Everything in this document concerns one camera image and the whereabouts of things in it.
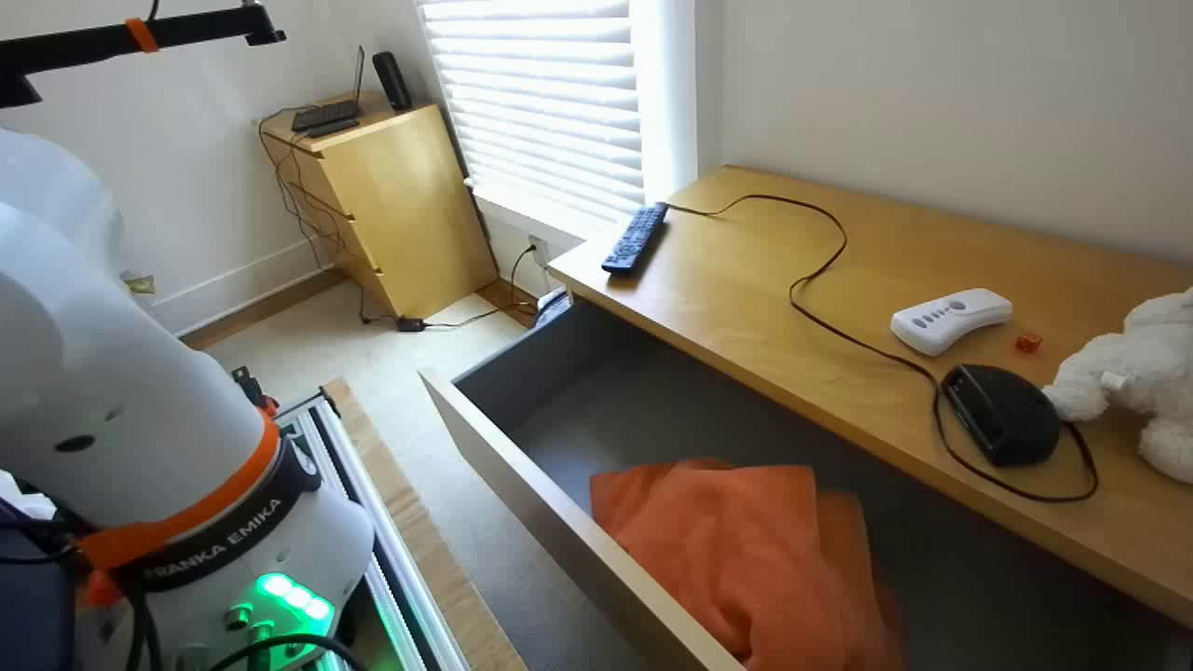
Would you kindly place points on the white wall outlet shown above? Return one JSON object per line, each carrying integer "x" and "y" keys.
{"x": 534, "y": 249}

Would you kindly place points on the small wall socket plate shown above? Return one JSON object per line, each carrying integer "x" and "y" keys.
{"x": 138, "y": 284}

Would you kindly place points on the aluminium robot stand frame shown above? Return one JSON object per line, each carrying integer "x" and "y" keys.
{"x": 375, "y": 525}

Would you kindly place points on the open grey wooden drawer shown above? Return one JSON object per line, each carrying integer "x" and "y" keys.
{"x": 583, "y": 413}

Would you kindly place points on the white window blinds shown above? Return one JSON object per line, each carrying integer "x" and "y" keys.
{"x": 544, "y": 99}

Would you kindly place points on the black remote control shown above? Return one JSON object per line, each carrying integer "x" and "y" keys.
{"x": 634, "y": 239}

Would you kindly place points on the black computer mouse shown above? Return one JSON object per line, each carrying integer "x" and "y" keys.
{"x": 1005, "y": 417}

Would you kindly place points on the wooden base board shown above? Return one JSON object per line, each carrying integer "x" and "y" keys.
{"x": 424, "y": 536}

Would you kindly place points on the orange cloth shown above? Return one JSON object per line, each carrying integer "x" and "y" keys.
{"x": 732, "y": 560}

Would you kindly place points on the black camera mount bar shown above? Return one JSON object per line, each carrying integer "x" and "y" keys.
{"x": 86, "y": 44}

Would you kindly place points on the tall black speaker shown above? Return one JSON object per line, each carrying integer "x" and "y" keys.
{"x": 391, "y": 81}

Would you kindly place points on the wooden desk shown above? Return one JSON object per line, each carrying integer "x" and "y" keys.
{"x": 770, "y": 301}

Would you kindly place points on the white plush toy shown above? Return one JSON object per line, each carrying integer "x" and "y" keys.
{"x": 1140, "y": 373}

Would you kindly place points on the flat black router box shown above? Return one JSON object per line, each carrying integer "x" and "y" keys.
{"x": 327, "y": 117}

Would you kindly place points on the small red object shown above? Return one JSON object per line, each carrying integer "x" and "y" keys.
{"x": 1026, "y": 346}

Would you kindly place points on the white handheld remote device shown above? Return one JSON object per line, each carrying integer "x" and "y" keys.
{"x": 948, "y": 317}

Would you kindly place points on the light wooden cabinet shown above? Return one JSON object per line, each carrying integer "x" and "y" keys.
{"x": 396, "y": 201}

